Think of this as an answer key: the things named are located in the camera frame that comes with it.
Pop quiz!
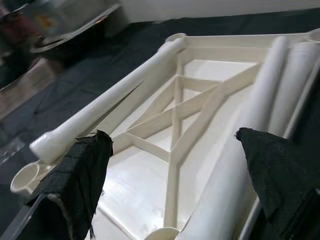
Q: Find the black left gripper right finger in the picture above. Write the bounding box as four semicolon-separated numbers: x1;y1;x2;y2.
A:
234;126;320;240

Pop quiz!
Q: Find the cream plastic ribbed table top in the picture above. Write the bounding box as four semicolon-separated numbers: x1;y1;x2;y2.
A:
9;32;320;240

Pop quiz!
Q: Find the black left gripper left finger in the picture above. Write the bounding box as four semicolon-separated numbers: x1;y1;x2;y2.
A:
4;129;114;240

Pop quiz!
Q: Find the black wok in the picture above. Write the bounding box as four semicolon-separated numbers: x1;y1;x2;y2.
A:
29;4;129;66

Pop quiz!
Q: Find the black tablecloth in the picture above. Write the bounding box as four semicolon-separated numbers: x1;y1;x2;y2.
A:
0;14;320;226

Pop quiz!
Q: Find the white plastic table leg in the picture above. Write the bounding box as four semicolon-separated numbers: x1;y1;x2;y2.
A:
179;36;293;240
29;38;187;163
269;41;320;141

